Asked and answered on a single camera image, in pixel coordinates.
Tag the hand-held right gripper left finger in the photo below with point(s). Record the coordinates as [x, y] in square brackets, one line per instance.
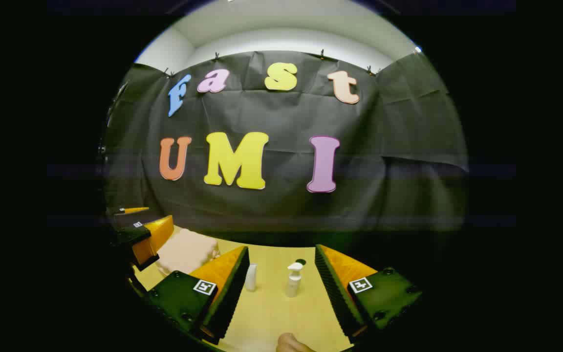
[230, 298]

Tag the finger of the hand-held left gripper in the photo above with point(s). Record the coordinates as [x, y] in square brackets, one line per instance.
[130, 233]
[132, 210]

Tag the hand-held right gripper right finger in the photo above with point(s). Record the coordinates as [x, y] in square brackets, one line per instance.
[335, 293]

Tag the white skin care tube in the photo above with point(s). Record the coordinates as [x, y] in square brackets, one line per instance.
[251, 278]

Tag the white pump bottle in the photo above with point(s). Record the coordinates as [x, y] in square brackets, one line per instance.
[293, 283]

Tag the black backdrop cloth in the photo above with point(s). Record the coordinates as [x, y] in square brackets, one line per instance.
[281, 122]

